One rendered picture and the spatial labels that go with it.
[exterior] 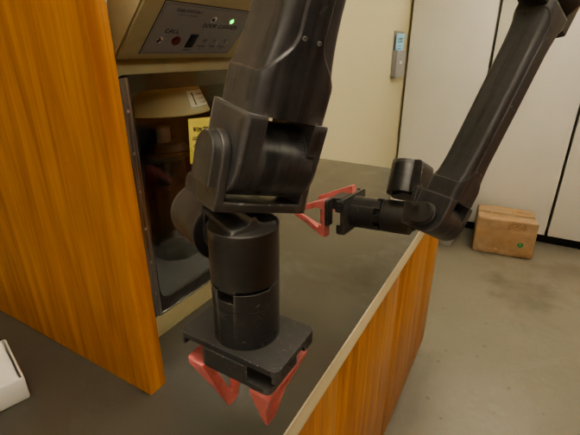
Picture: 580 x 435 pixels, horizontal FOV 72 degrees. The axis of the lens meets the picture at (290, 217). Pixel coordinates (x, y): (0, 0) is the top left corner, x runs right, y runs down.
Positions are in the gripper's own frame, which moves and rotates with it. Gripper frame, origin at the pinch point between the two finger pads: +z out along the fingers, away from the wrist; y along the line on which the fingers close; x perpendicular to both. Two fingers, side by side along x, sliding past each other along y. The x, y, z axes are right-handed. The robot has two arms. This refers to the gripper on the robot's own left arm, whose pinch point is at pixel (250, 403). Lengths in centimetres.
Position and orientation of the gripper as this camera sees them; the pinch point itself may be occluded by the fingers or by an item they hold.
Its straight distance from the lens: 43.3
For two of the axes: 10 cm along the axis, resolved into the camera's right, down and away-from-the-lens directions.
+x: -5.0, 3.4, -8.0
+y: -8.6, -2.1, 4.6
